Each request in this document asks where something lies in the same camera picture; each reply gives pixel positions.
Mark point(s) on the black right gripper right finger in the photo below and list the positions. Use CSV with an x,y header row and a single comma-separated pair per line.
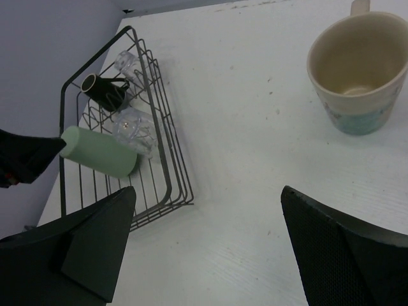
x,y
343,260

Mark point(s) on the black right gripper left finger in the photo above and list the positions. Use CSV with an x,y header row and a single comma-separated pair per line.
x,y
73,260

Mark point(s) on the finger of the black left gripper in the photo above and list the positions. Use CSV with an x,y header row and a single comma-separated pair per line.
x,y
25,158

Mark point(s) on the light green plastic cup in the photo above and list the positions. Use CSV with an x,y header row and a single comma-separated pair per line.
x,y
98,151

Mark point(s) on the black ceramic mug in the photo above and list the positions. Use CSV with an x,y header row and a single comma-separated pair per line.
x,y
109,93

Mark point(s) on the clear faceted plastic glass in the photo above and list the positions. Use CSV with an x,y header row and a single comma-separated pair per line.
x,y
136,130

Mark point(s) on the large cream floral mug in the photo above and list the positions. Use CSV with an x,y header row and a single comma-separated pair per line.
x,y
358,67

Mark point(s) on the dark wire dish rack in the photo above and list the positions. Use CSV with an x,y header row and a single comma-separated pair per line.
x,y
162,184

